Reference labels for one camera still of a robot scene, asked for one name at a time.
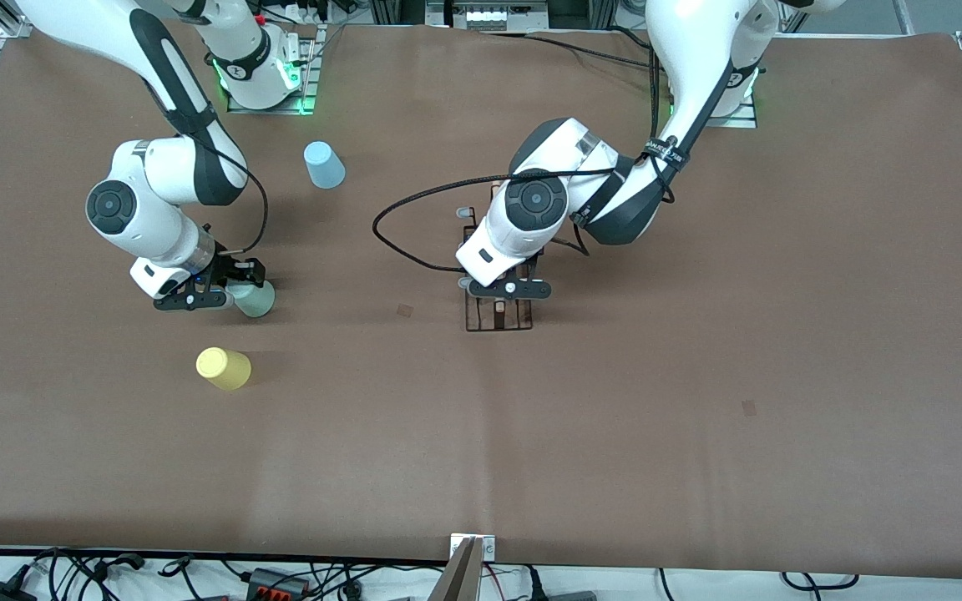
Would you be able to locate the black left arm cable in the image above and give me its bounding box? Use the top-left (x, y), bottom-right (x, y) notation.
top-left (371, 46), bottom-right (682, 276)

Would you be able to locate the small metal edge bracket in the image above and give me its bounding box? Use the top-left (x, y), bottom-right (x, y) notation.
top-left (449, 534), bottom-right (497, 560)

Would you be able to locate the brown table cover mat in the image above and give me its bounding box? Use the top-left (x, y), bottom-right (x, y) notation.
top-left (0, 23), bottom-right (962, 581)

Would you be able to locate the light blue plastic cup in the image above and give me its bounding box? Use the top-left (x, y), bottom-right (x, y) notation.
top-left (303, 140), bottom-right (347, 190)

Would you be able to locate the black wire cup holder rack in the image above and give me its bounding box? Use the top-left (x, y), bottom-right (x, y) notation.
top-left (456, 205), bottom-right (537, 333)

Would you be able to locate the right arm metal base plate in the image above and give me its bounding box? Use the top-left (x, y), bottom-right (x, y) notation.
top-left (226, 25), bottom-right (319, 116)

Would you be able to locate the black looped floor cable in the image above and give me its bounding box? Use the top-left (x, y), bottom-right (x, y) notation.
top-left (782, 572), bottom-right (859, 592)

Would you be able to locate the yellow plastic cup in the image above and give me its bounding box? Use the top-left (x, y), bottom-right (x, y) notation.
top-left (195, 346), bottom-right (253, 391)

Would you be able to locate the black base supply cable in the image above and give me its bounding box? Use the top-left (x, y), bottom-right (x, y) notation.
top-left (523, 25), bottom-right (661, 72)

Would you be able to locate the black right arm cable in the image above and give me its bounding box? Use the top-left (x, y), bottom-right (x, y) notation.
top-left (189, 134), bottom-right (270, 255)

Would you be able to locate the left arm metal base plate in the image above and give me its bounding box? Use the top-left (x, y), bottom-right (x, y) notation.
top-left (669, 92), bottom-right (759, 129)

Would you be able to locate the grey metal post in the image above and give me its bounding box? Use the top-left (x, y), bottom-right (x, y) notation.
top-left (427, 537), bottom-right (486, 601)

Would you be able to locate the white labelled control box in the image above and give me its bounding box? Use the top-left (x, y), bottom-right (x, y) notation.
top-left (427, 0), bottom-right (549, 33)

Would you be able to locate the pale green plastic cup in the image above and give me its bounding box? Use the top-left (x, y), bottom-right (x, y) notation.
top-left (230, 280), bottom-right (276, 320)

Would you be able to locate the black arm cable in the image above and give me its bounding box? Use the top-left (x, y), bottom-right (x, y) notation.
top-left (189, 134), bottom-right (270, 255)
top-left (371, 46), bottom-right (682, 276)

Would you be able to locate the black orange connector block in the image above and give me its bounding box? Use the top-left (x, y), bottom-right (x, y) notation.
top-left (246, 568), bottom-right (311, 598)

